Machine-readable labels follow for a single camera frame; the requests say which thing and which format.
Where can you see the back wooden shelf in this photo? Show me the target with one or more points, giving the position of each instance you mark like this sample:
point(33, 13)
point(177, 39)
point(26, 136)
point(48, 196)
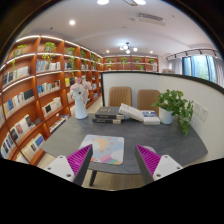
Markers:
point(131, 63)

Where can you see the wooden bookshelf wall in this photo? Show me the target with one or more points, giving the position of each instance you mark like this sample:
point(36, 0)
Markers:
point(35, 98)

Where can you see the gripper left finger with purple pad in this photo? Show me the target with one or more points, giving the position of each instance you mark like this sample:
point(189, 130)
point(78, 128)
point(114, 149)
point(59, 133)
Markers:
point(73, 167)

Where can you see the upper dark book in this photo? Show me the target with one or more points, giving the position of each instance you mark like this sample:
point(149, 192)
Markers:
point(110, 112)

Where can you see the white computer mouse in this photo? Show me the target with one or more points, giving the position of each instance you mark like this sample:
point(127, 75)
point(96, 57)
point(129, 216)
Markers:
point(150, 148)

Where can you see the left brown chair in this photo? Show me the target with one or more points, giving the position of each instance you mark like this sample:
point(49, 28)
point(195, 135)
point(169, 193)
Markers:
point(119, 95)

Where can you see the white vase with flowers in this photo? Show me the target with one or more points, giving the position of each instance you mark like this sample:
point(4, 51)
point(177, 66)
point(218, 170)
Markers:
point(80, 92)

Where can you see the white partition wall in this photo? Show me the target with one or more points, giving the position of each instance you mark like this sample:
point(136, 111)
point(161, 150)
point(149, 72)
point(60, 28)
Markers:
point(208, 94)

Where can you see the leaning white book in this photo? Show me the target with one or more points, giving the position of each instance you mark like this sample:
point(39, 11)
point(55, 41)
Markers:
point(131, 112)

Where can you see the white and blue book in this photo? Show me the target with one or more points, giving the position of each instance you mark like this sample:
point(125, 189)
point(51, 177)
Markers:
point(150, 118)

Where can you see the lower dark book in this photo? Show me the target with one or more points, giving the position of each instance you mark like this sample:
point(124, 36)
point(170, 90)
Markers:
point(112, 121)

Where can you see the wall power sockets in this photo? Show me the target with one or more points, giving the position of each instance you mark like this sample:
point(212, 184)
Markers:
point(200, 110)

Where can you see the brown chair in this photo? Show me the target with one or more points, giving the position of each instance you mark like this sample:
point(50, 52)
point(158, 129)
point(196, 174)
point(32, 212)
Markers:
point(146, 98)
point(119, 95)

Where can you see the potted green plant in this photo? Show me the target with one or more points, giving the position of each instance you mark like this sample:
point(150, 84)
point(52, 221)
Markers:
point(172, 101)

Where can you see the ceiling air vent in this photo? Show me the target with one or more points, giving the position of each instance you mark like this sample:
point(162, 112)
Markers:
point(148, 18)

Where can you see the colourful mouse pad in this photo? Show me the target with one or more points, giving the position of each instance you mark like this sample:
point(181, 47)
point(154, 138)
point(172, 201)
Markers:
point(106, 149)

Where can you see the right brown chair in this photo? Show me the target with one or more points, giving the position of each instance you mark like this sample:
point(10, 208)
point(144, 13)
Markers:
point(146, 98)

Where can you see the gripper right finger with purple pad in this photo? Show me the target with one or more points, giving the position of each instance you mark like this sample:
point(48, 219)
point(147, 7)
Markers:
point(153, 166)

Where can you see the dark book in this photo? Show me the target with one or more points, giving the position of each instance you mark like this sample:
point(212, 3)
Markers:
point(110, 112)
point(112, 121)

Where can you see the ceiling chandelier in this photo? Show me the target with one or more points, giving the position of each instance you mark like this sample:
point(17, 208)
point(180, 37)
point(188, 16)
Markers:
point(128, 49)

